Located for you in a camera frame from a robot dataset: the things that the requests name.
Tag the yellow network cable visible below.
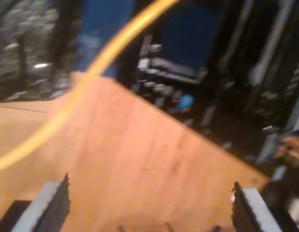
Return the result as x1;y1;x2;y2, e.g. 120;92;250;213
0;0;183;173

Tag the black bubble-wrap mat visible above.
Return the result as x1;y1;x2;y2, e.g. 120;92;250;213
0;0;74;103

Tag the blue base panel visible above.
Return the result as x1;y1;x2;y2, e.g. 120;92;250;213
75;0;138;82

